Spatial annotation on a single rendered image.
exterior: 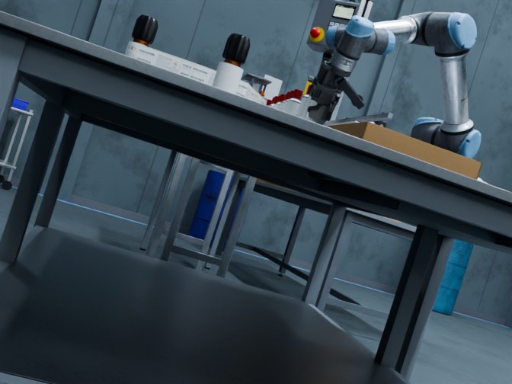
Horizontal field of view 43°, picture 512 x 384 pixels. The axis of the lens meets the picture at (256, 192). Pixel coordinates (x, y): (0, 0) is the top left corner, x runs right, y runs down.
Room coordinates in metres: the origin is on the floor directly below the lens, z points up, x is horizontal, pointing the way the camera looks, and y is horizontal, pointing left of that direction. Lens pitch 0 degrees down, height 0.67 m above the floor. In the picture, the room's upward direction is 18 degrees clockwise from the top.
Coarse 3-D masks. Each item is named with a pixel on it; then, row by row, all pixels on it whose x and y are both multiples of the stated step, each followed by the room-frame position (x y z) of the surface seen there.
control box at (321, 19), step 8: (320, 0) 2.51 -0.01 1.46; (328, 0) 2.49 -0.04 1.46; (336, 0) 2.49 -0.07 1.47; (320, 8) 2.50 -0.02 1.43; (328, 8) 2.49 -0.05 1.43; (320, 16) 2.50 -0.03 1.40; (328, 16) 2.49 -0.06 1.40; (312, 24) 2.51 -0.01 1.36; (320, 24) 2.49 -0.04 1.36; (320, 32) 2.49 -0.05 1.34; (312, 40) 2.50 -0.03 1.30; (320, 40) 2.49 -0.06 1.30; (312, 48) 2.56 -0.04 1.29; (320, 48) 2.52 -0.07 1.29; (328, 48) 2.48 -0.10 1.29
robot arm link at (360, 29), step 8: (352, 24) 1.85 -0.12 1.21; (360, 24) 1.84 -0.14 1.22; (368, 24) 1.84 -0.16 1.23; (344, 32) 1.88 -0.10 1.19; (352, 32) 1.85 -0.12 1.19; (360, 32) 1.85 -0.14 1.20; (368, 32) 1.85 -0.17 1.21; (344, 40) 1.88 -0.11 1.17; (352, 40) 1.86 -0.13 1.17; (360, 40) 1.86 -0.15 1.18; (368, 40) 1.88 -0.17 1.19; (336, 48) 1.91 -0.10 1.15; (344, 48) 1.88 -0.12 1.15; (352, 48) 1.87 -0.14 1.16; (360, 48) 1.88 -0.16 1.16; (368, 48) 1.90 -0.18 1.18; (352, 56) 1.89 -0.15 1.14
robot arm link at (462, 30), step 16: (432, 16) 2.20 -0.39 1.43; (448, 16) 2.16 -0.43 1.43; (464, 16) 2.14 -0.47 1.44; (432, 32) 2.19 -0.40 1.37; (448, 32) 2.14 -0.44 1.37; (464, 32) 2.14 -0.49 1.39; (448, 48) 2.18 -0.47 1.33; (464, 48) 2.16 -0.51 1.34; (448, 64) 2.22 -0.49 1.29; (464, 64) 2.22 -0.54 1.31; (448, 80) 2.25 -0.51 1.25; (464, 80) 2.25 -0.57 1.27; (448, 96) 2.28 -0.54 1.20; (464, 96) 2.27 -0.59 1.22; (448, 112) 2.31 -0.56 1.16; (464, 112) 2.30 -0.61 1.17; (448, 128) 2.33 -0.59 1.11; (464, 128) 2.31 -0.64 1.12; (448, 144) 2.36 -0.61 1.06; (464, 144) 2.31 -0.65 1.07
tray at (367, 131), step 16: (336, 128) 1.42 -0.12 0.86; (352, 128) 1.32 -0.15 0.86; (368, 128) 1.25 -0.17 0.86; (384, 128) 1.26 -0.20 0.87; (384, 144) 1.26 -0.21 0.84; (400, 144) 1.27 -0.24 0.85; (416, 144) 1.27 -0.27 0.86; (432, 160) 1.28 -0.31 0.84; (448, 160) 1.29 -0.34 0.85; (464, 160) 1.30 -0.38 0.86
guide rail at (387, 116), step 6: (378, 114) 1.66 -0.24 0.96; (384, 114) 1.62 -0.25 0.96; (390, 114) 1.60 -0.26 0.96; (336, 120) 1.98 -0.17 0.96; (342, 120) 1.92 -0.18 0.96; (348, 120) 1.87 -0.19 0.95; (354, 120) 1.82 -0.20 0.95; (360, 120) 1.77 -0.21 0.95; (366, 120) 1.74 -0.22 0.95; (372, 120) 1.71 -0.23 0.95; (378, 120) 1.68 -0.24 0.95
